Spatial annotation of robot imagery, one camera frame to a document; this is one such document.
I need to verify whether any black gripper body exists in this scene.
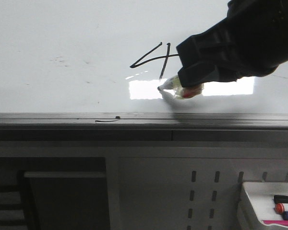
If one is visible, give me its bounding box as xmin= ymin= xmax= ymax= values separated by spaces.
xmin=220 ymin=0 xmax=288 ymax=81

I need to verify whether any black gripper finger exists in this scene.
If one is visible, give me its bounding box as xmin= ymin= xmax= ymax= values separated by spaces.
xmin=176 ymin=23 xmax=233 ymax=68
xmin=178 ymin=64 xmax=238 ymax=88

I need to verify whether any red capped marker in tray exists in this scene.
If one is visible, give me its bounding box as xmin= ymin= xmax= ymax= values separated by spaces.
xmin=275 ymin=203 xmax=288 ymax=215

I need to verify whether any white plastic storage tray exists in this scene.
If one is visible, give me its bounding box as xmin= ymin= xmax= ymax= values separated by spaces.
xmin=237 ymin=182 xmax=288 ymax=230

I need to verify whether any pink item in tray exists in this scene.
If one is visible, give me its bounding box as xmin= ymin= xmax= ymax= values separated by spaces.
xmin=263 ymin=220 xmax=288 ymax=227

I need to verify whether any grey aluminium whiteboard frame rail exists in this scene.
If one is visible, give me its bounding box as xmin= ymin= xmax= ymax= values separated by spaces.
xmin=0 ymin=113 xmax=288 ymax=142

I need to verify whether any black marker in tray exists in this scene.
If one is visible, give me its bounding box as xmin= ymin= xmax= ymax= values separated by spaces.
xmin=274 ymin=195 xmax=288 ymax=204

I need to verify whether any white slotted pegboard panel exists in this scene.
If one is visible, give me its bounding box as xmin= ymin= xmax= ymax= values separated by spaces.
xmin=107 ymin=157 xmax=288 ymax=230

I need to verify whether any white whiteboard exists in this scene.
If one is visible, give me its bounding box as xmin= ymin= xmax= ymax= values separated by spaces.
xmin=0 ymin=0 xmax=288 ymax=114

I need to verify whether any white black-tipped whiteboard marker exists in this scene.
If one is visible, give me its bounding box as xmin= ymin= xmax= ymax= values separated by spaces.
xmin=157 ymin=75 xmax=204 ymax=100

